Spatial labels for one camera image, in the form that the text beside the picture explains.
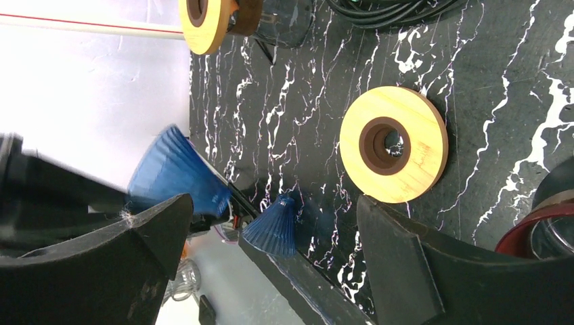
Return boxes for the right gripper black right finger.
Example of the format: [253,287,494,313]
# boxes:
[357,195,573,324]

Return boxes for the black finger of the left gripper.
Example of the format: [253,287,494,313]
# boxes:
[1,133,126,258]

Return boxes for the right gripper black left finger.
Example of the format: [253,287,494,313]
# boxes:
[1,194,194,324]

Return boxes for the blue plastic dripper cone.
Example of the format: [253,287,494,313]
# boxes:
[127,125,231,218]

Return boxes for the yellow wooden dripper ring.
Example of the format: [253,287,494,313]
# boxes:
[338,86,449,204]

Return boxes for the glass carafe with brown collar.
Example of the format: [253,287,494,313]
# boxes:
[227,0,315,49]

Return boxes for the white pvc pipe frame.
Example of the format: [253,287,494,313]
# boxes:
[1,13,184,40]

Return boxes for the coiled black cables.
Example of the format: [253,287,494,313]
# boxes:
[325,0,467,30]

